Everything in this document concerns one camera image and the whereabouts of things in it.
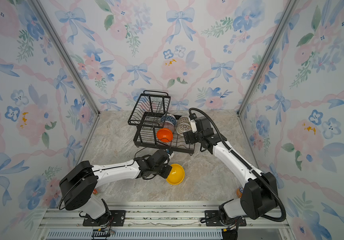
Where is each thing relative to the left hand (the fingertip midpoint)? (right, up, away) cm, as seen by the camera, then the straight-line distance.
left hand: (171, 169), depth 85 cm
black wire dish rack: (-8, +23, -2) cm, 24 cm away
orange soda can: (+35, -10, -8) cm, 37 cm away
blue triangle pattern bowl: (-2, +31, +25) cm, 40 cm away
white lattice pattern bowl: (+6, +22, +22) cm, 31 cm away
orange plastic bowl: (-5, +18, +16) cm, 25 cm away
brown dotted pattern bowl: (+9, +28, +25) cm, 39 cm away
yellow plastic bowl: (+3, -3, -2) cm, 4 cm away
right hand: (+12, +22, 0) cm, 25 cm away
